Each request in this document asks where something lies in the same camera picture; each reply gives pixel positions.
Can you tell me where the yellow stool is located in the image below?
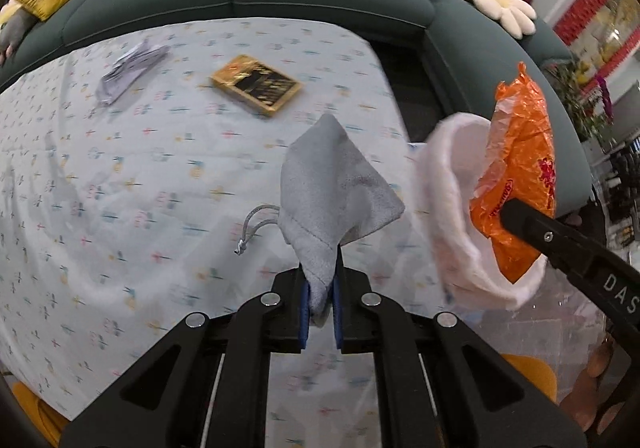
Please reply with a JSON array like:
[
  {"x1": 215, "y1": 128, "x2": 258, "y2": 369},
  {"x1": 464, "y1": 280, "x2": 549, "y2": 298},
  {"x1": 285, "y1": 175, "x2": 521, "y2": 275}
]
[
  {"x1": 10, "y1": 382, "x2": 71, "y2": 440},
  {"x1": 500, "y1": 353, "x2": 558, "y2": 404}
]

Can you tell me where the gold and black box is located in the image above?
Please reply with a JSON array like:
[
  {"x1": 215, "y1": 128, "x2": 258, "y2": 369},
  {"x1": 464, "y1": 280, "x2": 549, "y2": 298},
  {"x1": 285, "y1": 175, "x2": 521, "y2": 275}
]
[{"x1": 210, "y1": 54, "x2": 304, "y2": 117}]

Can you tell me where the crumpled lavender paper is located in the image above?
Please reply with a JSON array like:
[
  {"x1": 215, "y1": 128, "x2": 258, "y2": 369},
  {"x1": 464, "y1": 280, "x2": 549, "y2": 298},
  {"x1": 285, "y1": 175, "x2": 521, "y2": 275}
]
[{"x1": 95, "y1": 38, "x2": 171, "y2": 108}]

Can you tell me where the printed tablecloth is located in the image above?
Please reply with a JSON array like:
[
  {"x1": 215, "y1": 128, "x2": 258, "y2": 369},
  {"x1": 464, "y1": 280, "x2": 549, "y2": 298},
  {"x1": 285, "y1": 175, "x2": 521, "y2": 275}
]
[{"x1": 0, "y1": 18, "x2": 501, "y2": 448}]

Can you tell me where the red wall decoration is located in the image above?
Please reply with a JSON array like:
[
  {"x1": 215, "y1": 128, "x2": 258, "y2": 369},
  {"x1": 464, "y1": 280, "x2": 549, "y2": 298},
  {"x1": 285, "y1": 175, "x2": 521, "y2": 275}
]
[{"x1": 552, "y1": 0, "x2": 617, "y2": 43}]

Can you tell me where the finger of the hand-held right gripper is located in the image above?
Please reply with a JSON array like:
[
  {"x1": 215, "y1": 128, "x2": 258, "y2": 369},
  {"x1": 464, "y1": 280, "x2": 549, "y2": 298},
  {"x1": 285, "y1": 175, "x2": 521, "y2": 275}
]
[{"x1": 500, "y1": 199, "x2": 576, "y2": 263}]

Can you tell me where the grey drawstring pouch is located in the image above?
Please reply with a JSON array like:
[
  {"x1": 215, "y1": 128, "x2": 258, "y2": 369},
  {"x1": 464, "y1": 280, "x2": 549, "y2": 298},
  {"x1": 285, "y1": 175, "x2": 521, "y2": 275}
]
[{"x1": 234, "y1": 114, "x2": 405, "y2": 327}]

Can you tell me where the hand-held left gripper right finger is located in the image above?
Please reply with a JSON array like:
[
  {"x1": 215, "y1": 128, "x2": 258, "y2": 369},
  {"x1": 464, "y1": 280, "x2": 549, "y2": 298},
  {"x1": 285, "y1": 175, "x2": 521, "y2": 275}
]
[{"x1": 333, "y1": 248, "x2": 587, "y2": 448}]

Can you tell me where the potted flowering plant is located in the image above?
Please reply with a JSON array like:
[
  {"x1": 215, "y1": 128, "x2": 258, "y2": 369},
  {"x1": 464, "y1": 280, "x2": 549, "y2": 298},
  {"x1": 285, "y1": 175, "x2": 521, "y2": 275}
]
[{"x1": 545, "y1": 62, "x2": 617, "y2": 143}]

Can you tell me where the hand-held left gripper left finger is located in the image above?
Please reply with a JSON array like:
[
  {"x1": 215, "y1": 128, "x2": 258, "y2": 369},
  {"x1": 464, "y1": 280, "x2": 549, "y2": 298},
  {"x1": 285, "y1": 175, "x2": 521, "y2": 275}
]
[{"x1": 60, "y1": 268, "x2": 310, "y2": 448}]

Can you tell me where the white flower cushion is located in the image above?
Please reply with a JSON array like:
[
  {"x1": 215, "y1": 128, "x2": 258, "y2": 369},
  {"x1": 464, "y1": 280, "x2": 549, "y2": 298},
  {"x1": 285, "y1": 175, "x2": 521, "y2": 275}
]
[{"x1": 472, "y1": 0, "x2": 538, "y2": 39}]

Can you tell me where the orange plastic bag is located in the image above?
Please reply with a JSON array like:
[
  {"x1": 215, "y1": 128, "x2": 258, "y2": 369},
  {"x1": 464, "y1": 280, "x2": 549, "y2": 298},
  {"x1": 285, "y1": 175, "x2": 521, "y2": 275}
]
[{"x1": 469, "y1": 62, "x2": 558, "y2": 285}]

